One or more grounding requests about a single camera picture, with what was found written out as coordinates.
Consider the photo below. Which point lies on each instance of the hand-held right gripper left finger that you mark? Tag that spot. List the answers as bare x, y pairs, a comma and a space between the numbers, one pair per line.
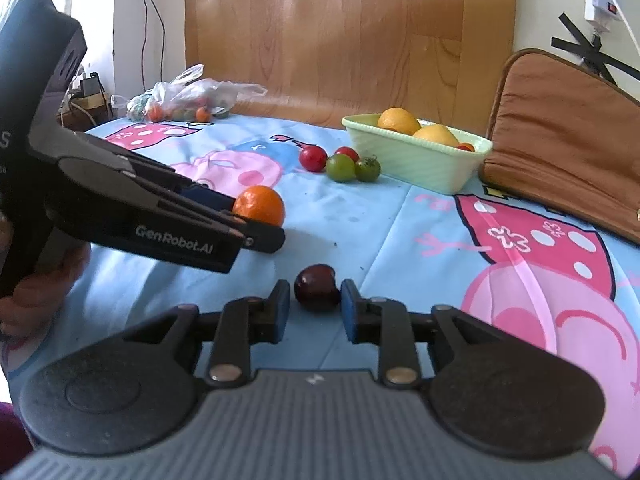
279, 312

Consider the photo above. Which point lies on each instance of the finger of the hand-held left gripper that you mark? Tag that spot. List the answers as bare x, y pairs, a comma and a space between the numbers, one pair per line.
262, 240
210, 199

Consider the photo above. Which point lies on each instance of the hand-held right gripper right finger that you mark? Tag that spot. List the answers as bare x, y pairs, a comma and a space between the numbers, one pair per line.
351, 312

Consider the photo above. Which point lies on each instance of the large orange mandarin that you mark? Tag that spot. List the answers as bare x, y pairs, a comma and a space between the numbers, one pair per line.
260, 205

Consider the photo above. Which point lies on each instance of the dark purple plum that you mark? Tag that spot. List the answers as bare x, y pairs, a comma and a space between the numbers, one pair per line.
316, 287

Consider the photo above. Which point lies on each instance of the light green ribbed bowl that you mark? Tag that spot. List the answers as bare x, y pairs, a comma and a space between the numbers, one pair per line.
425, 165

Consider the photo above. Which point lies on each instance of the large yellow orange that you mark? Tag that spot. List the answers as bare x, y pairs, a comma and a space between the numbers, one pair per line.
398, 120
436, 135

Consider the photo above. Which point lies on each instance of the person's left hand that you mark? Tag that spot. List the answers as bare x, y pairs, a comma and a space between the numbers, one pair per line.
50, 292

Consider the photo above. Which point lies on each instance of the small dark box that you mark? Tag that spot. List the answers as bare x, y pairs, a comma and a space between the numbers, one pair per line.
91, 85

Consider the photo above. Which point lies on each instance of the blue pig printed blanket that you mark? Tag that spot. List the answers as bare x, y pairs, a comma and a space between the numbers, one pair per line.
400, 240

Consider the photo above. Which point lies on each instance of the dark red tomato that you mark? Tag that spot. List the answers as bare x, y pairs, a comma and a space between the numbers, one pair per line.
312, 158

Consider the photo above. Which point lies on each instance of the clear plastic bag of tomatoes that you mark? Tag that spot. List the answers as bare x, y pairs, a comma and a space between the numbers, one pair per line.
190, 95

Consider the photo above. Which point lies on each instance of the light green tomato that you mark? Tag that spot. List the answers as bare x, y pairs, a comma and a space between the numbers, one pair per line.
341, 167

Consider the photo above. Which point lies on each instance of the dark green tomato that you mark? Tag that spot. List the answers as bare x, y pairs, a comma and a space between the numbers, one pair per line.
368, 169

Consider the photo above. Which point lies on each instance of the wooden headboard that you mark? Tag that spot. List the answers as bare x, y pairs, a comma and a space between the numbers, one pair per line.
350, 35

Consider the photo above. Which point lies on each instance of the brown seat cushion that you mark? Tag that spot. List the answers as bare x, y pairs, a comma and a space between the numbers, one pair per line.
565, 135

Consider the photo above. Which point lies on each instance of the black tape cross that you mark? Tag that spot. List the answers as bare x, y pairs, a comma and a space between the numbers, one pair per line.
580, 42

